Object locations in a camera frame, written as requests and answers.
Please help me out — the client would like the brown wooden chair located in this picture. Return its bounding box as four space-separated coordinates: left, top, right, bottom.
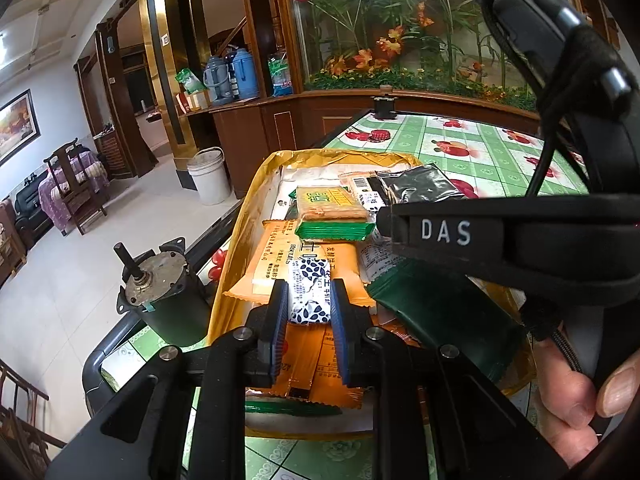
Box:
0 360 68 480

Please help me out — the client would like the grey thermos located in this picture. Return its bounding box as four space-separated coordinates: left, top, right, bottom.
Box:
202 55 233 106

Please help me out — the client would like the blue thermos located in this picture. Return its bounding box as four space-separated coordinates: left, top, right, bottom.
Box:
231 45 261 101

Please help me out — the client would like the silver foil snack packet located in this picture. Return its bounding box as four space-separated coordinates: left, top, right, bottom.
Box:
375 164 466 206

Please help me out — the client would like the person's right hand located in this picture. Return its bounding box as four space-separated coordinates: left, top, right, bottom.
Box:
530 337 640 468

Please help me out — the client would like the green bag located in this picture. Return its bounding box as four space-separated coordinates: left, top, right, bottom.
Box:
175 67 206 96

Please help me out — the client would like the glass flower display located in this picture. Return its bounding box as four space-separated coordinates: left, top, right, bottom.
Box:
280 0 591 111

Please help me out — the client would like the small orange snack packet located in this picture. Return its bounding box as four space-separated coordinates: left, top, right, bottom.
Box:
245 320 376 408

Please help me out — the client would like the green floral tablecloth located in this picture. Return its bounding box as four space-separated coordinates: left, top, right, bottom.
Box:
85 110 593 480

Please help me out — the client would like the large clear orange-edged cracker pack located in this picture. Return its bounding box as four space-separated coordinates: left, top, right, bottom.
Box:
337 170 386 206

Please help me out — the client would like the framed wall painting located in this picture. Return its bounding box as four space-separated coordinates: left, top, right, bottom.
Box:
0 89 41 166

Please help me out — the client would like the yellow cardboard box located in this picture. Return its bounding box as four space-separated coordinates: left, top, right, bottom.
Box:
207 149 538 441

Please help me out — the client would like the black sofa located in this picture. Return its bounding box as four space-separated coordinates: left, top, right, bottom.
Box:
12 172 56 251

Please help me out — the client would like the white plastic bucket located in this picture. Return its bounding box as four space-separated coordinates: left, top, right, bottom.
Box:
187 147 232 206

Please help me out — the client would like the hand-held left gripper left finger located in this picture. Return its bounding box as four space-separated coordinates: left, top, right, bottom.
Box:
45 278 290 480

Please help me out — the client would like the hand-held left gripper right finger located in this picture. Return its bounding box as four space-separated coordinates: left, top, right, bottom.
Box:
330 278 566 480

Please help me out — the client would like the dark green snack packet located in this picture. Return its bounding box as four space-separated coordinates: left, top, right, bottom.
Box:
365 260 528 381

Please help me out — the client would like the grey electric motor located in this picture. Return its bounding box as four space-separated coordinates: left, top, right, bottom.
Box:
112 237 213 348

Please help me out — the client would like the blue and white candy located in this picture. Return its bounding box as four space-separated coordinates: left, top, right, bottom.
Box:
289 255 335 326
357 187 388 211

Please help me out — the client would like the dark wooden chair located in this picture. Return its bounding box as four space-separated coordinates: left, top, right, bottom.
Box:
42 137 108 236

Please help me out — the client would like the large orange biscuit packet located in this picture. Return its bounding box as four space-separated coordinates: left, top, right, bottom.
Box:
222 220 376 308

